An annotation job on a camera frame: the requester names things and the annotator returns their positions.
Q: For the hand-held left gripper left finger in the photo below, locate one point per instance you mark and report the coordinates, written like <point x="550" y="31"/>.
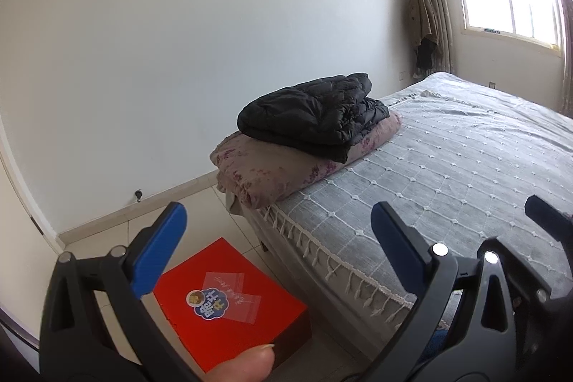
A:
<point x="162" y="247"/>

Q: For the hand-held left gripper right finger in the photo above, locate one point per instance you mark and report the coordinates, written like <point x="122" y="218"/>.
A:
<point x="397" y="243"/>

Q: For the clear plastic zip bag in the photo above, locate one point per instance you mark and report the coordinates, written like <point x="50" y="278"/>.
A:
<point x="232" y="297"/>

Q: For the door stopper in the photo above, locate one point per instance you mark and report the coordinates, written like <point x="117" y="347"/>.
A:
<point x="138" y="195"/>

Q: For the person's left hand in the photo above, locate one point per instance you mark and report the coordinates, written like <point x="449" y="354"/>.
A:
<point x="241" y="364"/>

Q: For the black puffer jacket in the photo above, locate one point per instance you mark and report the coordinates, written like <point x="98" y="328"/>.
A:
<point x="313" y="113"/>

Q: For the hanging brown coat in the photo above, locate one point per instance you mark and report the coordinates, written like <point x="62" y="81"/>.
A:
<point x="423" y="24"/>

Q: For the bed with grey bedspread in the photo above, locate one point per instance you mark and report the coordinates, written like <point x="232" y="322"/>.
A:
<point x="447" y="167"/>

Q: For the pink floral folded quilt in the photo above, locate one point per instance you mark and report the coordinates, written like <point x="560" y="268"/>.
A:
<point x="268" y="171"/>

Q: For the red gift box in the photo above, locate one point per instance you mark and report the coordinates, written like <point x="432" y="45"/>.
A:
<point x="188" y="274"/>

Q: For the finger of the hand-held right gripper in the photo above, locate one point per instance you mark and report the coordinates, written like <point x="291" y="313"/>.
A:
<point x="548" y="213"/>
<point x="537" y="279"/>

